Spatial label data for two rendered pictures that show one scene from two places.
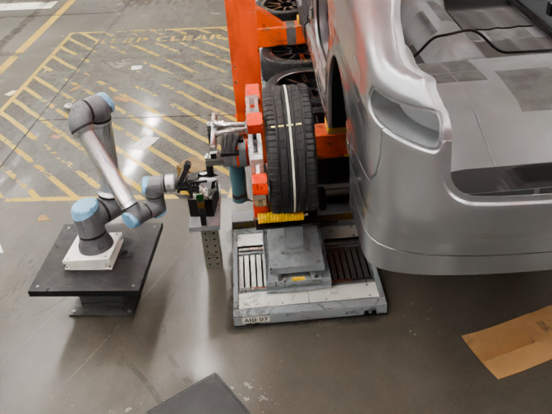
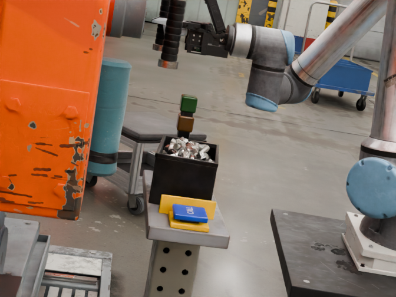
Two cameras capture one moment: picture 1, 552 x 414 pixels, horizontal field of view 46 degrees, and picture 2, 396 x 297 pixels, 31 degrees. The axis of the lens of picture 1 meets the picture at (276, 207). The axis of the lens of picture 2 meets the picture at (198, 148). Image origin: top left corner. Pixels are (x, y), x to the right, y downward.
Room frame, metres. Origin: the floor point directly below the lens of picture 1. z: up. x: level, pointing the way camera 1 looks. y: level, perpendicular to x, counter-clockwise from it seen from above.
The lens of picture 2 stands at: (4.67, 0.24, 0.94)
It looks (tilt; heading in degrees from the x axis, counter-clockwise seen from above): 13 degrees down; 173
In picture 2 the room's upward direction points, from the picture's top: 10 degrees clockwise
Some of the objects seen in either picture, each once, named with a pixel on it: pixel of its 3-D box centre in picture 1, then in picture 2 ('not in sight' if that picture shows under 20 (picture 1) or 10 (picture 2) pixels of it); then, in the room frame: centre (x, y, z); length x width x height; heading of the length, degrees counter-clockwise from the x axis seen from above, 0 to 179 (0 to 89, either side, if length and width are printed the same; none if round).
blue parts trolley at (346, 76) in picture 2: not in sight; (337, 53); (-2.53, 2.30, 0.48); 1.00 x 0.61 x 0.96; 178
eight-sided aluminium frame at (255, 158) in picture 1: (255, 151); not in sight; (2.93, 0.08, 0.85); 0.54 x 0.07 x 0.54; 1
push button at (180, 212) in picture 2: not in sight; (189, 215); (3.24, 0.41, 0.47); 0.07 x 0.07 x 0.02; 1
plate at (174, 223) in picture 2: not in sight; (188, 221); (3.24, 0.41, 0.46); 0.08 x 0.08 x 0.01; 1
